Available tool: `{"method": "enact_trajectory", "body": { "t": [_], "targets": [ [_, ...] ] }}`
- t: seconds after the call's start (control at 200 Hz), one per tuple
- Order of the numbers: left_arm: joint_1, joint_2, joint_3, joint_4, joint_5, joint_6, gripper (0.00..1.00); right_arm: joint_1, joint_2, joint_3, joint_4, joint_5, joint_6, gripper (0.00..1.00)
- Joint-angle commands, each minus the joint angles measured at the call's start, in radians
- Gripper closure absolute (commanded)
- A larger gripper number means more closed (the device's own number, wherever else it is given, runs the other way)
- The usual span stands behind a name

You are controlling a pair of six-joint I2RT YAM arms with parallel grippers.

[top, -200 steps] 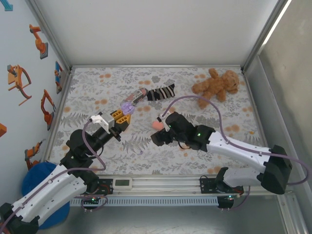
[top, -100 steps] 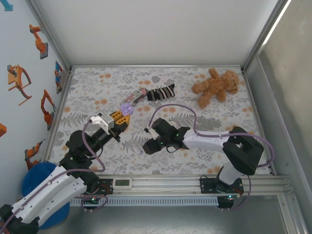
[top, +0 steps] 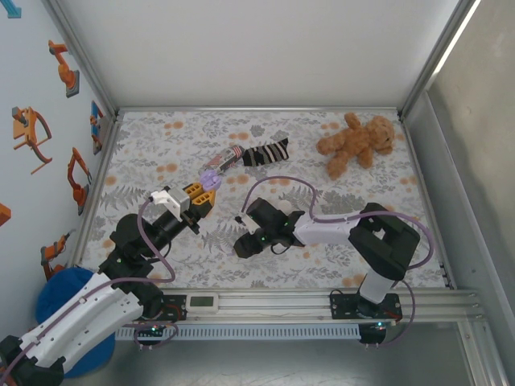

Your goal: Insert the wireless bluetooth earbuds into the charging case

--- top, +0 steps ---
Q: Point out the purple earbud charging case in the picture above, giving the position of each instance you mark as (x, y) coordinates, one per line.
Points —
(211, 181)

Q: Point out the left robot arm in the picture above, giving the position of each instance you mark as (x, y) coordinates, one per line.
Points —
(80, 317)

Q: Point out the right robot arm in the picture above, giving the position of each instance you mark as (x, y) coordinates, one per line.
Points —
(322, 231)

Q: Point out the black white striped sock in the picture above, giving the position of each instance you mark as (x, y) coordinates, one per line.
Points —
(267, 153)

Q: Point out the blue bin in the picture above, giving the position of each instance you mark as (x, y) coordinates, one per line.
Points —
(52, 297)

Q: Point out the white digital display unit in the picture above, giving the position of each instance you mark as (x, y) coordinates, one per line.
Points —
(201, 302)

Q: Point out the blue orange gantry sticker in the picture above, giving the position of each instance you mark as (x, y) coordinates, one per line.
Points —
(96, 128)

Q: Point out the brown teddy bear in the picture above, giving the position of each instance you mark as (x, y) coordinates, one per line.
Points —
(354, 142)

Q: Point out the orange claw gripper sticker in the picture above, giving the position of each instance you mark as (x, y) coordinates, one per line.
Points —
(26, 128)

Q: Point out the aluminium frame bar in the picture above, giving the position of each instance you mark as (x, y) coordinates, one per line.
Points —
(257, 109)
(91, 201)
(419, 173)

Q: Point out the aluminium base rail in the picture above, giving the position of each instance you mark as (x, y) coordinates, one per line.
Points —
(273, 305)

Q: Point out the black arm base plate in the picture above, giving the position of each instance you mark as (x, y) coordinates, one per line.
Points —
(175, 309)
(342, 305)

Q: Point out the orange block wall sticker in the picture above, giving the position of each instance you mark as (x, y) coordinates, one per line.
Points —
(4, 215)

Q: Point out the aluminium frame post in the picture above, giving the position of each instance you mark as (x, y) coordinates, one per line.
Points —
(80, 56)
(438, 56)
(483, 358)

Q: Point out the blue shape wall sticker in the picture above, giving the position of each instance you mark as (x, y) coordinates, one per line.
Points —
(12, 8)

